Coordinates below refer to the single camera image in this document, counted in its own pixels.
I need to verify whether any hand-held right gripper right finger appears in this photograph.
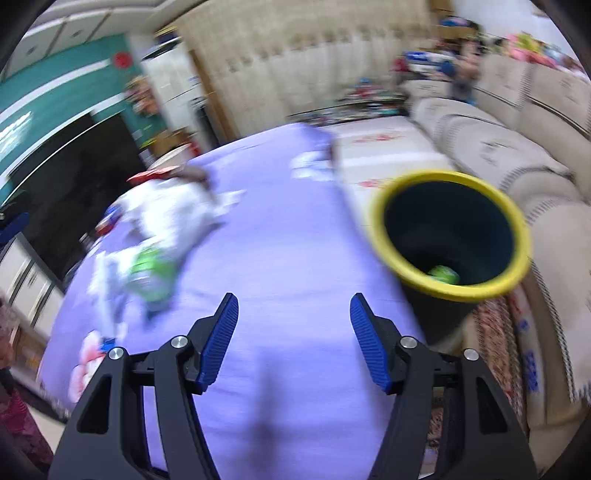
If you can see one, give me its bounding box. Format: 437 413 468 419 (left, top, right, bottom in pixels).
349 292 539 480

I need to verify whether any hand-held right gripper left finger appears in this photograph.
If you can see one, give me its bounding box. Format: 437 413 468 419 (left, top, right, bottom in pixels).
48 292 239 480

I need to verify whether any green and white wrapper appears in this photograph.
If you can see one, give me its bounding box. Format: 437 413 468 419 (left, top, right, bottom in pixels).
90 244 183 337

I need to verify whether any black trash bin yellow rim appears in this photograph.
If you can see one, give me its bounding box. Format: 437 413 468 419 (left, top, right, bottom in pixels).
367 170 533 342

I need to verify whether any red snack packet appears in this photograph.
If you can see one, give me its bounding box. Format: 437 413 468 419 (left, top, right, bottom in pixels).
127 166 185 185

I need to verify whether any purple floral tablecloth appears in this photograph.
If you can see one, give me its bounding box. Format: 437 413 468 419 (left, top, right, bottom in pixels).
37 122 432 480

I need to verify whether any white box with blue print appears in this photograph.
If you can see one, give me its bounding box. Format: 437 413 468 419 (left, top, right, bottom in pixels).
508 286 543 398

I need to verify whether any white floral foam mat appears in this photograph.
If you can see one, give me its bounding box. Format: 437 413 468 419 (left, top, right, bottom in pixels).
330 115 458 204

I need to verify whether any white low cabinet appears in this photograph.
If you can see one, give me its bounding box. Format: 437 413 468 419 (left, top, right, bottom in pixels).
0 231 65 342

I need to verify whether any person's pink patterned clothing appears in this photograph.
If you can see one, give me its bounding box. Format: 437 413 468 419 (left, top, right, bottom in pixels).
0 364 54 472

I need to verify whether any black television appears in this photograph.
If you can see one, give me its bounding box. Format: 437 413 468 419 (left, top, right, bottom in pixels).
0 111 148 282

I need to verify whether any beige sofa with houndstooth trim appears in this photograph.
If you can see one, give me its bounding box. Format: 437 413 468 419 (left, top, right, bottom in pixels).
399 53 591 444

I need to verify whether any row of books and clutter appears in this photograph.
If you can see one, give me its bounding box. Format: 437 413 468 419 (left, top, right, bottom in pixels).
288 78 409 125

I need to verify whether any white tall appliance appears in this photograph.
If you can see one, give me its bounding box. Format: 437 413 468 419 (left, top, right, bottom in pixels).
141 39 208 158

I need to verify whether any blue starred pillow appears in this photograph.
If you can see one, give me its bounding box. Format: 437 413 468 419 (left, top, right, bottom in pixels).
406 48 455 77

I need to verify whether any beige patterned curtain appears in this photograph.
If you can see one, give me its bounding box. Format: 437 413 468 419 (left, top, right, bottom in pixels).
178 0 455 139

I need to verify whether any pile of plush toys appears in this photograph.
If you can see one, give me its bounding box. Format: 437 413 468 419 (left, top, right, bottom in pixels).
505 30 587 70

